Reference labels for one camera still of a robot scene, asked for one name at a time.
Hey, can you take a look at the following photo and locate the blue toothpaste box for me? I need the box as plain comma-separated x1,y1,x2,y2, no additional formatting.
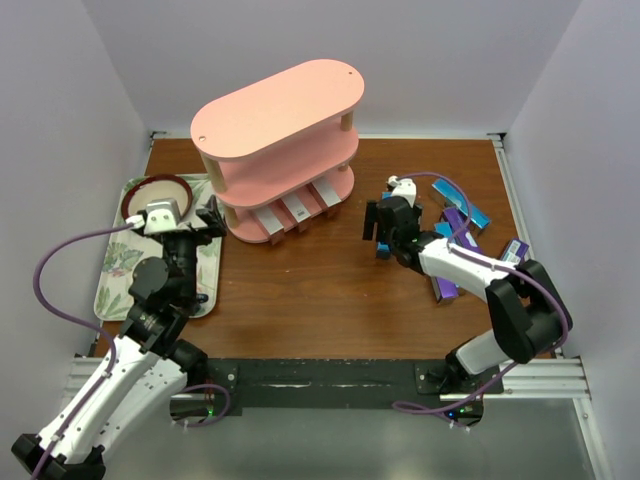
434,221,458,244
430,179,491,231
374,192,396,260

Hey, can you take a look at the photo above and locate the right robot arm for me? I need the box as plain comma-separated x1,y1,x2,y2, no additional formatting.
363,196,572,382

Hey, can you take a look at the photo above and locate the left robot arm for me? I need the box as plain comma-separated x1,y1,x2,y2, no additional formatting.
11,197,227,479

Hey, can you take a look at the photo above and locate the pink three-tier shelf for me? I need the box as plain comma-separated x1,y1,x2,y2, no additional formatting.
190,59,365,244

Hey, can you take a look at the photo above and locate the floral serving tray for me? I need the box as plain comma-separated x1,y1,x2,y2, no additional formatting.
94,173,223,322

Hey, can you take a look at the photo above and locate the purple toothpaste box upper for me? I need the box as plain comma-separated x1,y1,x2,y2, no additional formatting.
440,207,483,254

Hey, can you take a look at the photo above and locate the purple toothpaste box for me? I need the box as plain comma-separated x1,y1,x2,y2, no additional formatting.
440,207,483,254
430,276,466,305

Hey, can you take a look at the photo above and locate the dark red rimmed plate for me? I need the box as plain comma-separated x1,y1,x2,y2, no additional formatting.
119,174,193,220

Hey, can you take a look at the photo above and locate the purple toothpaste box lower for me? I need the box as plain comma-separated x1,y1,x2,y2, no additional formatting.
430,276,466,305

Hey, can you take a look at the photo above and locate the purple toothpaste box right edge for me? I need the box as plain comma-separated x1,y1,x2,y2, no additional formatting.
500,238,529,264

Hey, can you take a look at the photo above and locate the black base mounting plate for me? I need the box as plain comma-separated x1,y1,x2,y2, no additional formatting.
201,358,499,416

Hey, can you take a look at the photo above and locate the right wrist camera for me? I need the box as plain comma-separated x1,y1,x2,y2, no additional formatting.
387,175,417,207

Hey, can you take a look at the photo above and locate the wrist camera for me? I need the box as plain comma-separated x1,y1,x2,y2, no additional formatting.
125,198,182,237
387,175,417,207

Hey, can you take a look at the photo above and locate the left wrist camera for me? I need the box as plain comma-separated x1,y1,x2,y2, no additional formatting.
125,198,182,237

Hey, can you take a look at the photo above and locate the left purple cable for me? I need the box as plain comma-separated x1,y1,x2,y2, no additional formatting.
30,219,151,480

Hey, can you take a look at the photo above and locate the aluminium frame rail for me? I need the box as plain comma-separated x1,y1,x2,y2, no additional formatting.
487,132,591,401

